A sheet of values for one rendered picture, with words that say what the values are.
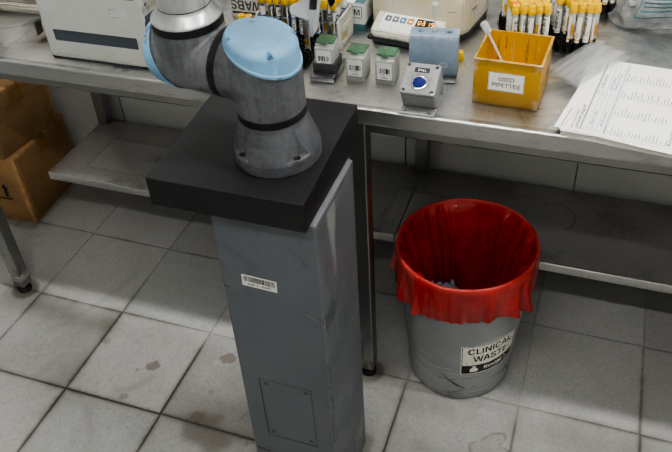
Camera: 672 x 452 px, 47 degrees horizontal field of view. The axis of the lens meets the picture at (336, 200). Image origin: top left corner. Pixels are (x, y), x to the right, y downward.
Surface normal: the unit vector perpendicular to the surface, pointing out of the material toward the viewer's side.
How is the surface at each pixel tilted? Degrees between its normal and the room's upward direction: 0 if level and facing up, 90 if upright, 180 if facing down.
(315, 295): 90
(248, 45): 9
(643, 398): 0
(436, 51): 90
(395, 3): 90
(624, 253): 0
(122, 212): 0
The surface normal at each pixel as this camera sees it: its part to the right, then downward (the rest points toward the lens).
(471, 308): -0.07, 0.69
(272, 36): 0.04, -0.71
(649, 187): -0.32, 0.60
